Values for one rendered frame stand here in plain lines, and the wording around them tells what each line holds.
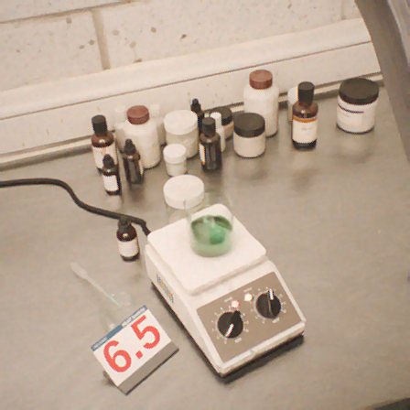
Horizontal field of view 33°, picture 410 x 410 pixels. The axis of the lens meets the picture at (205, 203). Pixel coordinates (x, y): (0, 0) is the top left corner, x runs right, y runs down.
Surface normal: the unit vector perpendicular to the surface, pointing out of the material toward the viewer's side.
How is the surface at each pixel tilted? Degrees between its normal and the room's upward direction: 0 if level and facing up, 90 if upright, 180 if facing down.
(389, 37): 93
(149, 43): 90
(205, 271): 0
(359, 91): 0
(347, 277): 0
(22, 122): 90
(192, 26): 90
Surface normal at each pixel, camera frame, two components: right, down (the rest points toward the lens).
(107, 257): -0.07, -0.75
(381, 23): -0.91, 0.39
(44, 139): 0.28, 0.63
